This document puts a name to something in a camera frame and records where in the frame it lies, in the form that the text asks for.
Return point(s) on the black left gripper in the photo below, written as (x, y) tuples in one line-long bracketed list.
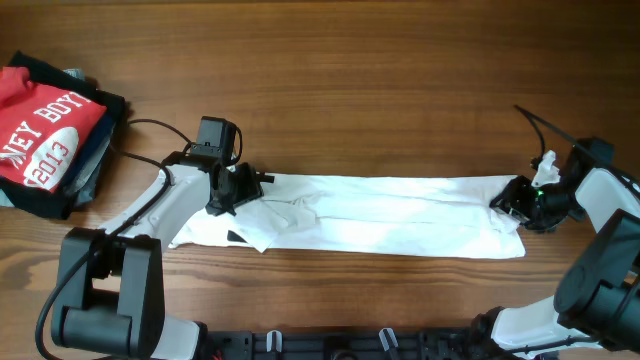
[(245, 183)]

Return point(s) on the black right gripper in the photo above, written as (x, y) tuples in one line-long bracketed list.
[(513, 201)]

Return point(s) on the white t-shirt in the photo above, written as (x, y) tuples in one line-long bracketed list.
[(427, 217)]

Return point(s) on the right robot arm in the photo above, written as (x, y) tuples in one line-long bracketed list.
[(593, 305)]

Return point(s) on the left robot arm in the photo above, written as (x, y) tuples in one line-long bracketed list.
[(109, 296)]

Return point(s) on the black folded garment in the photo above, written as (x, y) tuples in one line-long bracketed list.
[(80, 184)]

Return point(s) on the red printed folded t-shirt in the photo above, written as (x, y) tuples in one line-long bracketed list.
[(42, 129)]

